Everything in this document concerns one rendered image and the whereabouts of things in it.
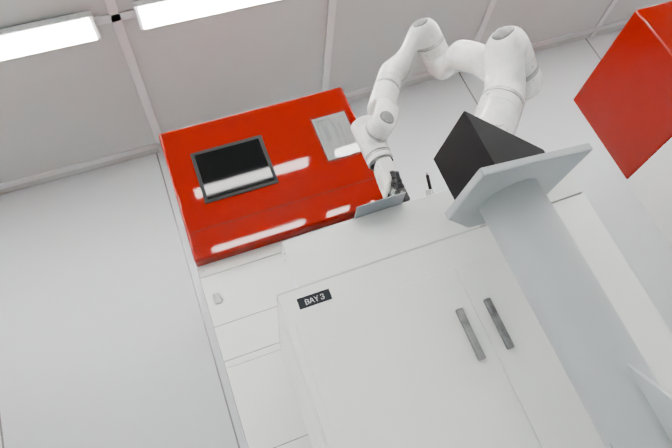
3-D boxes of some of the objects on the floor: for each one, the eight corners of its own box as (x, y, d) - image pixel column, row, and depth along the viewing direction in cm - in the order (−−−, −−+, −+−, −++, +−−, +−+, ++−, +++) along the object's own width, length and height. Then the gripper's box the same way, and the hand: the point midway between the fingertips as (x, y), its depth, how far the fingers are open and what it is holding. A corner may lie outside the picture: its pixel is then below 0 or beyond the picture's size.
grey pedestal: (968, 480, 93) (664, 83, 126) (790, 609, 77) (497, 116, 111) (720, 501, 135) (543, 200, 169) (574, 586, 120) (410, 236, 153)
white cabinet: (365, 609, 176) (279, 350, 210) (629, 483, 197) (513, 267, 231) (400, 660, 119) (275, 294, 153) (766, 476, 141) (586, 190, 174)
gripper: (395, 142, 175) (419, 191, 168) (387, 171, 190) (409, 217, 183) (372, 149, 173) (396, 198, 166) (366, 178, 188) (387, 224, 181)
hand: (401, 205), depth 175 cm, fingers open, 8 cm apart
